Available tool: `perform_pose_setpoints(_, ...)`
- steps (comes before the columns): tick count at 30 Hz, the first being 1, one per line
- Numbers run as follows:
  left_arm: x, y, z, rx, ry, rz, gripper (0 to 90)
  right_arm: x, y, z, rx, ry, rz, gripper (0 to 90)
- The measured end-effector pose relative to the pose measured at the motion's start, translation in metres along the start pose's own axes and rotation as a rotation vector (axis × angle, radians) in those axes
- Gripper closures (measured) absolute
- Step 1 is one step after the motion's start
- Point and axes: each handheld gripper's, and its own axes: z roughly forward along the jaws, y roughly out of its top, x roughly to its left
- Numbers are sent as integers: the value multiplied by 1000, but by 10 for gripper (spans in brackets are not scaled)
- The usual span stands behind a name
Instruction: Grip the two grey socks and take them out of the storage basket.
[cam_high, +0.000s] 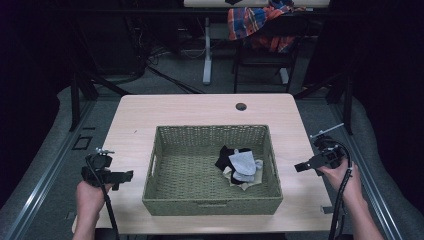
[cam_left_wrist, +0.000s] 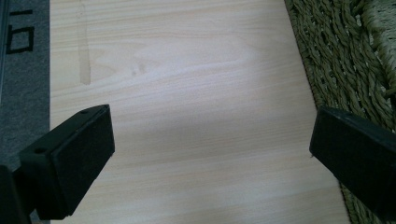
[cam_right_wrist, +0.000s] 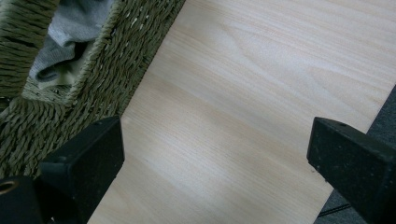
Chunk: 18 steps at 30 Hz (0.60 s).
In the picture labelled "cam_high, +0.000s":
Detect green woven basket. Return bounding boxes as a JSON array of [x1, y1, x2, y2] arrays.
[[141, 124, 284, 217]]

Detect black chair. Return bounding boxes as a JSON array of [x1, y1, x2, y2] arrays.
[[231, 14, 309, 95]]

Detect white desk leg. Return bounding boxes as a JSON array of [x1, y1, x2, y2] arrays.
[[202, 16, 215, 86]]

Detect black metal stand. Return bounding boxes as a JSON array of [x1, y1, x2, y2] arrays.
[[292, 66, 355, 136], [67, 64, 132, 133]]

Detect plaid shirt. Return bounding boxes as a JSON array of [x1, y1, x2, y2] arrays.
[[227, 0, 307, 54]]

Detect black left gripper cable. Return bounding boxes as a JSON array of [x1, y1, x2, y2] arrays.
[[85, 156, 121, 240]]

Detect beige sock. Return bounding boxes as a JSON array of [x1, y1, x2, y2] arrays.
[[222, 166, 264, 192]]

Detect aluminium floor rail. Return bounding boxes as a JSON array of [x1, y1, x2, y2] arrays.
[[328, 99, 406, 240], [0, 99, 98, 240]]

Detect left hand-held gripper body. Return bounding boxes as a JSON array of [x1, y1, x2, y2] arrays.
[[81, 148, 116, 188]]

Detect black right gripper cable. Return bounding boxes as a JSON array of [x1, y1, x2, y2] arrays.
[[328, 141, 354, 240]]

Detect person's left hand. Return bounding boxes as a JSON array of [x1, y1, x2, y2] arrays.
[[75, 179, 115, 219]]

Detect pale grey sock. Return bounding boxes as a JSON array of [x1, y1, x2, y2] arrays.
[[232, 158, 264, 183]]

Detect person's right hand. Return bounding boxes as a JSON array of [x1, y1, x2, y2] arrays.
[[320, 159, 364, 205]]

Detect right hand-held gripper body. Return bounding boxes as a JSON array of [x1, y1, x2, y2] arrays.
[[309, 122, 351, 177]]

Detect black floor cables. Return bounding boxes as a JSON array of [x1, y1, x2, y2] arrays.
[[139, 19, 205, 95]]

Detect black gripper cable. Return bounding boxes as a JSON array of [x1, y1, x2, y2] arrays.
[[85, 156, 121, 240], [328, 141, 354, 240]]

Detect black sock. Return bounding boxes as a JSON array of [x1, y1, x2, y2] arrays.
[[214, 145, 253, 186]]

